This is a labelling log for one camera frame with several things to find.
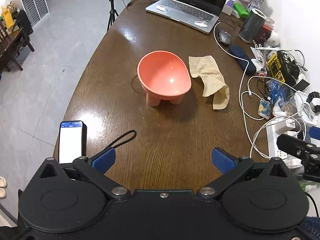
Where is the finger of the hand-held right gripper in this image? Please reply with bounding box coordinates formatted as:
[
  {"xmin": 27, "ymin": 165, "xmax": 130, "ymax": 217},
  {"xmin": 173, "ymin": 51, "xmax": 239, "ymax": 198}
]
[
  {"xmin": 276, "ymin": 133, "xmax": 320, "ymax": 181},
  {"xmin": 309, "ymin": 126, "xmax": 320, "ymax": 141}
]

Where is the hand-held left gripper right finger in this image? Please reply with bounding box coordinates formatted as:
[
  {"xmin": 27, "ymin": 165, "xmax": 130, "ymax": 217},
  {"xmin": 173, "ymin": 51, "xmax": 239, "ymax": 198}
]
[{"xmin": 196, "ymin": 147, "xmax": 298, "ymax": 202}]

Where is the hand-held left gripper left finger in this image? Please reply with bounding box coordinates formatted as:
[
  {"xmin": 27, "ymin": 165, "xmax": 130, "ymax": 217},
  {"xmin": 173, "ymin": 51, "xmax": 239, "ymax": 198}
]
[{"xmin": 37, "ymin": 148, "xmax": 132, "ymax": 202}]

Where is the brown paper towel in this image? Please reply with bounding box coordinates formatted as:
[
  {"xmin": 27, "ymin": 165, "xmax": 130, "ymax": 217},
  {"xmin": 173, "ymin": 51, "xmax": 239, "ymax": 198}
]
[{"xmin": 188, "ymin": 55, "xmax": 230, "ymax": 110}]

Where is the pink footed bowl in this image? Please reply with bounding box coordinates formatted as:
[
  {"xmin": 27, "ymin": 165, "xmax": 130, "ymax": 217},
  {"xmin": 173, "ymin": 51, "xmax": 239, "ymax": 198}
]
[{"xmin": 137, "ymin": 51, "xmax": 192, "ymax": 107}]

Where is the white charger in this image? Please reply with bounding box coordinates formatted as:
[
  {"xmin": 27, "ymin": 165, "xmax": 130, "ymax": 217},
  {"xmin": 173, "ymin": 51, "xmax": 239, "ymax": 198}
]
[{"xmin": 275, "ymin": 119, "xmax": 302, "ymax": 133}]

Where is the white power strip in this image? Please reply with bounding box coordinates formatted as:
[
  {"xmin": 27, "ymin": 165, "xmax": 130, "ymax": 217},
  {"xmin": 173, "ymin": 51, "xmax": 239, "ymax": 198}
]
[{"xmin": 266, "ymin": 124, "xmax": 307, "ymax": 168}]

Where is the black wrist watch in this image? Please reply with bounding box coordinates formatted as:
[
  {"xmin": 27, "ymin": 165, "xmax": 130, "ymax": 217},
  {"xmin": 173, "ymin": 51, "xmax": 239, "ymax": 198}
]
[{"xmin": 307, "ymin": 92, "xmax": 320, "ymax": 113}]

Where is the black smartphone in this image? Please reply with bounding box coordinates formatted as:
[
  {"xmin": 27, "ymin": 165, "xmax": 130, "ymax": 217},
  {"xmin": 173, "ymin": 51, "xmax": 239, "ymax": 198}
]
[{"xmin": 59, "ymin": 121, "xmax": 87, "ymax": 164}]

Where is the green bottle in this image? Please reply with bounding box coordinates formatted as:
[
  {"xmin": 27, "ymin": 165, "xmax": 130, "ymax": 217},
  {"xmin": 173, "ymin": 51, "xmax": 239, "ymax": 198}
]
[{"xmin": 299, "ymin": 181, "xmax": 313, "ymax": 192}]

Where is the small blue yellow packet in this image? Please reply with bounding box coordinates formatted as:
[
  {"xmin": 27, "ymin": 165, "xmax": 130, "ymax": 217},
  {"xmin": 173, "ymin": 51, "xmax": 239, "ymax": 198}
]
[{"xmin": 258, "ymin": 99, "xmax": 272, "ymax": 119}]

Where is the flat black card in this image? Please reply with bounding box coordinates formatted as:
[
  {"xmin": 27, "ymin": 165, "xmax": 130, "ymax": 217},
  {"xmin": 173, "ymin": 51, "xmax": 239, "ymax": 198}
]
[{"xmin": 292, "ymin": 79, "xmax": 311, "ymax": 91}]

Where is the black electronic device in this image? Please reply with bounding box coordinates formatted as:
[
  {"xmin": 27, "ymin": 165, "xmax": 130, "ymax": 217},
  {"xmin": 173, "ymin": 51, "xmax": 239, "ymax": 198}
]
[{"xmin": 277, "ymin": 50, "xmax": 301, "ymax": 85}]

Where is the yellow and black box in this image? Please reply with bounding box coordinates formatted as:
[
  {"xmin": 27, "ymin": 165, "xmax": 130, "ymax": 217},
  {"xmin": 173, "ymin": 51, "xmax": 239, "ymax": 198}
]
[{"xmin": 265, "ymin": 52, "xmax": 288, "ymax": 83}]

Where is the dark blue clothing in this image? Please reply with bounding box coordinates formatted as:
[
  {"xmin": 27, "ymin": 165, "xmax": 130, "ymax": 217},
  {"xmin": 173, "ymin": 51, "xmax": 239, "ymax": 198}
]
[{"xmin": 300, "ymin": 215, "xmax": 320, "ymax": 240}]

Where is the dark blue pouch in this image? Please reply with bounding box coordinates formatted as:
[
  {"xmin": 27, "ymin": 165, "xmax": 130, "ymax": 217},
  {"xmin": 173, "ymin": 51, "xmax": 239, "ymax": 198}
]
[{"xmin": 229, "ymin": 45, "xmax": 257, "ymax": 75}]

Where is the white round device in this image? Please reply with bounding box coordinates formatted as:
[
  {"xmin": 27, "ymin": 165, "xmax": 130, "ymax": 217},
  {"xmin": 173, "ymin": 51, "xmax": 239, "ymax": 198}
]
[{"xmin": 265, "ymin": 30, "xmax": 282, "ymax": 47}]

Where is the pair of pale slippers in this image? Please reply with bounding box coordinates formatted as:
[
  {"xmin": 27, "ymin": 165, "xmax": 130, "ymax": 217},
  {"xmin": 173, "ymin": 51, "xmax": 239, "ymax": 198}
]
[{"xmin": 0, "ymin": 176, "xmax": 8, "ymax": 199}]

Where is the grey computer mouse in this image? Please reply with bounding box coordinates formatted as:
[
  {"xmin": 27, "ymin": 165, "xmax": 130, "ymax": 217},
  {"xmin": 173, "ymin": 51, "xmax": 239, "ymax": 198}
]
[{"xmin": 216, "ymin": 29, "xmax": 231, "ymax": 46}]

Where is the grey cylinder appliance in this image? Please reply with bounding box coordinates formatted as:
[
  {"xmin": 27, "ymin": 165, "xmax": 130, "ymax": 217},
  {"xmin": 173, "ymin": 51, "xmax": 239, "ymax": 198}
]
[{"xmin": 238, "ymin": 8, "xmax": 266, "ymax": 43}]

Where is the dark wooden chair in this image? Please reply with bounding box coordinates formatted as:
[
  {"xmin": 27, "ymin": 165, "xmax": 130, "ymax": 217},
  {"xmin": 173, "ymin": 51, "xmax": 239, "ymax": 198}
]
[{"xmin": 0, "ymin": 21, "xmax": 35, "ymax": 72}]

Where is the white tissue box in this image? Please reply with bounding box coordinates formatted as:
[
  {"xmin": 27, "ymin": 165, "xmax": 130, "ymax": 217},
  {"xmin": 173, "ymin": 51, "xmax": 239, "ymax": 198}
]
[{"xmin": 221, "ymin": 0, "xmax": 235, "ymax": 15}]

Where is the black tripod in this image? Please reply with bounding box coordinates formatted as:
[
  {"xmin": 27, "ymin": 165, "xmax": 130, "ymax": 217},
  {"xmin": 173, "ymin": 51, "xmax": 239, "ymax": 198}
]
[{"xmin": 107, "ymin": 0, "xmax": 119, "ymax": 32}]

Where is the silver laptop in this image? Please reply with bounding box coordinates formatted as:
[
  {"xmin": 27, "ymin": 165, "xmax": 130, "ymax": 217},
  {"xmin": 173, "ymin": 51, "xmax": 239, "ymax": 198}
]
[{"xmin": 145, "ymin": 0, "xmax": 232, "ymax": 34}]

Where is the black suitcase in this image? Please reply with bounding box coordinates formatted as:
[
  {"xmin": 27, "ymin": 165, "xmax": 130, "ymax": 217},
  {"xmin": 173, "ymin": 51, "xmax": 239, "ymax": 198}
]
[{"xmin": 12, "ymin": 10, "xmax": 34, "ymax": 34}]

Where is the yellow bag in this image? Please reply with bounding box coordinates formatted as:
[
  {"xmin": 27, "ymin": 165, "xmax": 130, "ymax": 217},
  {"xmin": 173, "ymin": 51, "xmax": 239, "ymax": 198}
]
[{"xmin": 1, "ymin": 5, "xmax": 15, "ymax": 29}]

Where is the white drawer cabinet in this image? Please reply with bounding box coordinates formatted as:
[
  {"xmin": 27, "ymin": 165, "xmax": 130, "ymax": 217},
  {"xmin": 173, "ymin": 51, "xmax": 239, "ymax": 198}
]
[{"xmin": 12, "ymin": 0, "xmax": 50, "ymax": 29}]

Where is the black strap loop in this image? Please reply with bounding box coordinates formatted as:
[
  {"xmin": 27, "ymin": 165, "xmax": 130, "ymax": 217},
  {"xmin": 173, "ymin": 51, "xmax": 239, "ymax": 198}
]
[{"xmin": 109, "ymin": 130, "xmax": 137, "ymax": 151}]

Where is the blue cable packet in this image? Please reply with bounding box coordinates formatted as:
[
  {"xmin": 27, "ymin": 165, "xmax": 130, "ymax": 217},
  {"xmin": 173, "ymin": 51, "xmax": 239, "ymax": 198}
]
[{"xmin": 264, "ymin": 79, "xmax": 292, "ymax": 103}]

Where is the long white charging cable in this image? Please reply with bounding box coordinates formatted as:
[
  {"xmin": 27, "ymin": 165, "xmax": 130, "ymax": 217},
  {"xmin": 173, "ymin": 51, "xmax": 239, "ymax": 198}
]
[{"xmin": 213, "ymin": 21, "xmax": 272, "ymax": 163}]

